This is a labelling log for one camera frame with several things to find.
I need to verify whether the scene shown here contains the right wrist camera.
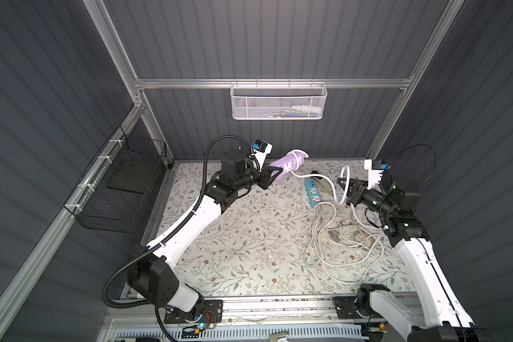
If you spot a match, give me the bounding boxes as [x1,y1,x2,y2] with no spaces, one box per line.
[363,159,390,191]

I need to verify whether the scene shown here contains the purple power strip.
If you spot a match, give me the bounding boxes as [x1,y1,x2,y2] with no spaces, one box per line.
[270,150,308,178]

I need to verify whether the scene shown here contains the clear tape roll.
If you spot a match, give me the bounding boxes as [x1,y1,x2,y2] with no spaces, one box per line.
[353,231,376,249]

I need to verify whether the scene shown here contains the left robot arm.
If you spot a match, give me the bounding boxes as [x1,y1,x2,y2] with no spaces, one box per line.
[127,141,282,319]

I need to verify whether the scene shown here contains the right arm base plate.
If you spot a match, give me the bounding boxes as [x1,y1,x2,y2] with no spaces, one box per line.
[332,296,383,320]

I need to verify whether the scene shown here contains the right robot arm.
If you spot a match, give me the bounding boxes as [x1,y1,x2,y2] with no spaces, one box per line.
[337,178,492,341]

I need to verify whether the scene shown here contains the black pad in black basket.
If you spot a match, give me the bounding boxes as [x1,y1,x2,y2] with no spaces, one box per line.
[106,160,155,195]

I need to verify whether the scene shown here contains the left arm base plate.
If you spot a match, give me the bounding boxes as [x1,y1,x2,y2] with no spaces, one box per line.
[163,299,224,324]

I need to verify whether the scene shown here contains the white cord of black strip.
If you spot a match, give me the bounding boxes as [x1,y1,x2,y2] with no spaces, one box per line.
[313,204,386,257]

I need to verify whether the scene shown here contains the white cord of teal strip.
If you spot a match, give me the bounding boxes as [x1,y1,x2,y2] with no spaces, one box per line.
[303,202,386,286]

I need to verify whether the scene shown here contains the black corrugated cable conduit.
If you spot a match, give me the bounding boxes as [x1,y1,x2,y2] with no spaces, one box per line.
[101,135,253,342]

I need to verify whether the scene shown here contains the black wire wall basket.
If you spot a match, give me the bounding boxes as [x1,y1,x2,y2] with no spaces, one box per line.
[64,130,169,234]

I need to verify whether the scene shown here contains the white wire wall basket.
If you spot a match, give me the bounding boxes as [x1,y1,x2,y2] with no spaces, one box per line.
[229,82,328,121]

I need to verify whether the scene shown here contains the teal power strip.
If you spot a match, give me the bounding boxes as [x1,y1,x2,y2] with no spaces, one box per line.
[304,178,322,209]

